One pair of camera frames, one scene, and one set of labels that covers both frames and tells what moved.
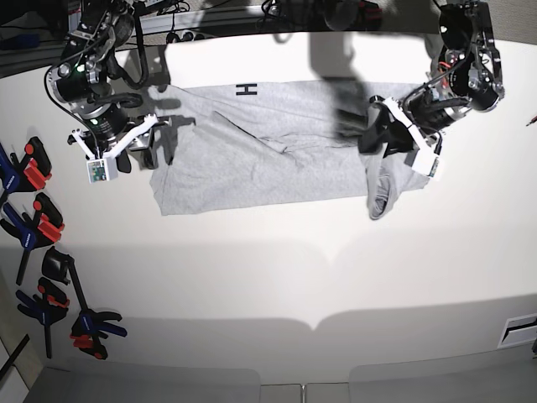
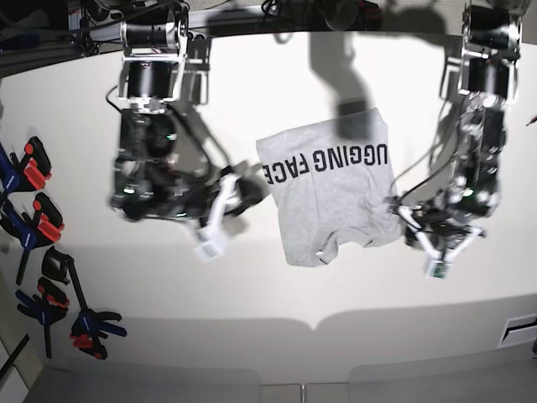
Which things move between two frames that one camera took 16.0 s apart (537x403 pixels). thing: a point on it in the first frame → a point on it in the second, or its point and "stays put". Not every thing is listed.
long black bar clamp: (88, 327) stays put
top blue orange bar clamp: (31, 174) stays put
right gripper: (417, 107) → (445, 223)
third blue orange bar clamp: (46, 309) stays put
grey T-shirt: (241, 143) → (333, 183)
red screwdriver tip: (534, 120) stays put
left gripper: (107, 126) → (191, 197)
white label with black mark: (518, 331) stays put
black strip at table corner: (13, 357) stays put
